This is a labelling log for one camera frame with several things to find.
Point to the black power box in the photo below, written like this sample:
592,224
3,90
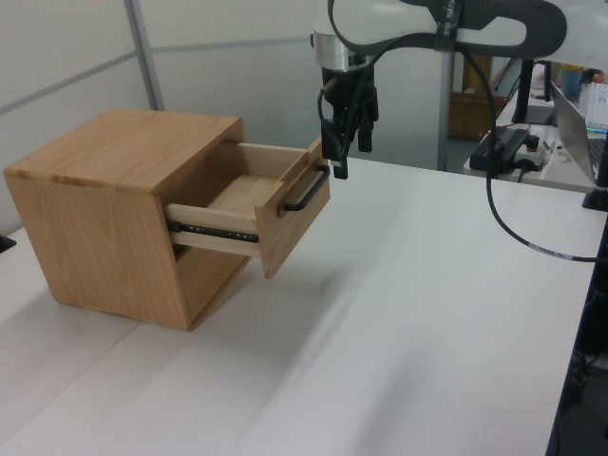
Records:
508,142

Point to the blue bottle with yellow cap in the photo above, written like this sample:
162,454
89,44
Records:
572,81

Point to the brown wooden crate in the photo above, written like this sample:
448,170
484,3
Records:
470,114

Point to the silver laptop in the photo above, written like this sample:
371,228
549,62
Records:
572,128

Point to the grey emergency stop button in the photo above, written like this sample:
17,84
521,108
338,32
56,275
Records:
534,152

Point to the grey partition post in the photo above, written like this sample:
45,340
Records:
146,52

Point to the wooden cabinet box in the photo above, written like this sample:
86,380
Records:
95,214

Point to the scissors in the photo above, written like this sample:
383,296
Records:
553,148

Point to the black monitor stand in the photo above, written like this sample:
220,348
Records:
527,100

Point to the tall wooden panel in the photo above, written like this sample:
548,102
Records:
475,73

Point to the plain wooden drawer front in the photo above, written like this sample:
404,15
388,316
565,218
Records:
209,280

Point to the black flat object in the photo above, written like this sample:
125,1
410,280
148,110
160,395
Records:
5,243

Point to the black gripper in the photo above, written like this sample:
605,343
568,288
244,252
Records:
347,88

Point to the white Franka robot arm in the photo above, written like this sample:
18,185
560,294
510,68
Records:
480,19

